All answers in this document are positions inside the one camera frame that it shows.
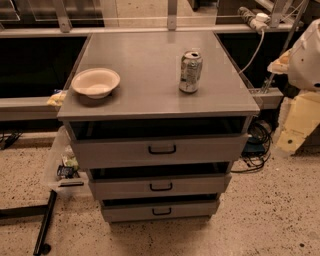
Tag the grey drawer cabinet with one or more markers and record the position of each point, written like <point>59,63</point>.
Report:
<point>149,104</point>

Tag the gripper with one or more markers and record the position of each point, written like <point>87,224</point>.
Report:
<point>306,63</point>

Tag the clear plastic bin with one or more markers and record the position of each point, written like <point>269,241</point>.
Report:
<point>61,172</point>

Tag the grey bottom drawer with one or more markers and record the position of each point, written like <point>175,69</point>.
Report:
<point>159,211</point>

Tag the grey drawer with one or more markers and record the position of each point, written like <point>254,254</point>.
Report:
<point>149,187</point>
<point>159,211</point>
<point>93,154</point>

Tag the crushed silver soda can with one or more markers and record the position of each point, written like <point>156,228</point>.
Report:
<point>191,67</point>

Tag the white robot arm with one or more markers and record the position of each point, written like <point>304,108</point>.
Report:
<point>301,63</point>

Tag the grey top drawer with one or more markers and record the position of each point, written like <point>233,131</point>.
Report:
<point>93,154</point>

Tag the white paper bowl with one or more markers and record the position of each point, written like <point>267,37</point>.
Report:
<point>95,83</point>

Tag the white power strip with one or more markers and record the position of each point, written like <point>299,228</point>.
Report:
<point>257,22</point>

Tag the grey middle drawer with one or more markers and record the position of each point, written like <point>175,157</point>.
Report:
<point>149,187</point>

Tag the yellow crumpled wrapper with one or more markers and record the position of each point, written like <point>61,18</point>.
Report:
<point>57,98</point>

